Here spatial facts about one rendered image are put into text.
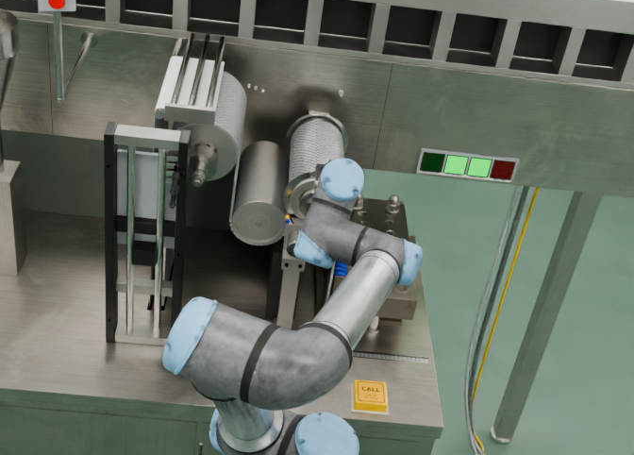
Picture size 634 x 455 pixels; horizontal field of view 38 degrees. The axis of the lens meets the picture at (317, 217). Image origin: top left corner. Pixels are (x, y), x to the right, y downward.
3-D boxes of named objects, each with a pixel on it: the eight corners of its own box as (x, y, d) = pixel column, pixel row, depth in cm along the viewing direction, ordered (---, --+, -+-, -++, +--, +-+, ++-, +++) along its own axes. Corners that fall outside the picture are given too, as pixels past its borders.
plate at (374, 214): (344, 313, 211) (348, 294, 208) (341, 213, 244) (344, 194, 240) (412, 320, 212) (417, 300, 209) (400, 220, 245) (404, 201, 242)
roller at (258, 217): (229, 243, 204) (233, 198, 197) (238, 179, 225) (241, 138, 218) (283, 247, 205) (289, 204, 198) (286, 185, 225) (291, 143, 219)
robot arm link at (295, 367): (330, 385, 118) (431, 229, 159) (254, 355, 121) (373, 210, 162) (315, 451, 124) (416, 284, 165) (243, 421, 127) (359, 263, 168)
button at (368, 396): (354, 410, 197) (355, 402, 195) (353, 386, 202) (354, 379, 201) (386, 412, 197) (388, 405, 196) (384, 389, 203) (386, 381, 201)
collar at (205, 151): (184, 179, 188) (185, 153, 185) (187, 163, 193) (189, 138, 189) (215, 182, 189) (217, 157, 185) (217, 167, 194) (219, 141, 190)
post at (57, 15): (56, 99, 187) (51, 8, 175) (58, 95, 188) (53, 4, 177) (63, 100, 187) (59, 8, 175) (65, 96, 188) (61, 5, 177)
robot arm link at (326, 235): (344, 274, 157) (366, 214, 158) (285, 252, 160) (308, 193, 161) (352, 278, 165) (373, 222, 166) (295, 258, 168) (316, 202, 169)
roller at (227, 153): (169, 176, 195) (171, 120, 187) (183, 119, 215) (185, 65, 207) (234, 184, 196) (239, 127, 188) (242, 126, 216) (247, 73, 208)
